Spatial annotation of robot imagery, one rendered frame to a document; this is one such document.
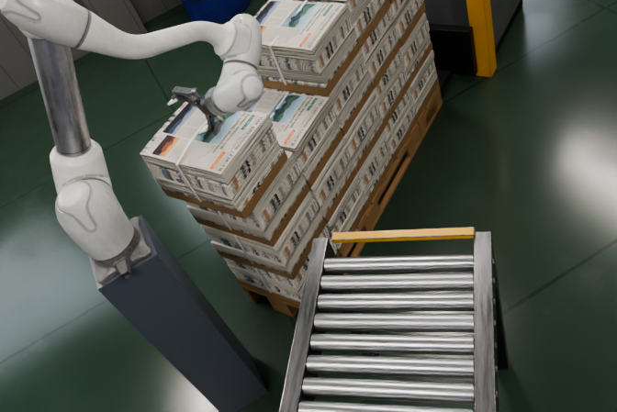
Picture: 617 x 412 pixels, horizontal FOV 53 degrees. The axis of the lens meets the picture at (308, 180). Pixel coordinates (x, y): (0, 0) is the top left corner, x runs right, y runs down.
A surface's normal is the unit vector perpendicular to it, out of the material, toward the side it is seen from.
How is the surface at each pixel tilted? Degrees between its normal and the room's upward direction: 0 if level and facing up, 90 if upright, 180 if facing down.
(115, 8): 90
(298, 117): 1
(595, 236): 0
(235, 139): 2
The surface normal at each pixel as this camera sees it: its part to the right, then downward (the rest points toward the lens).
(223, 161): -0.28, -0.64
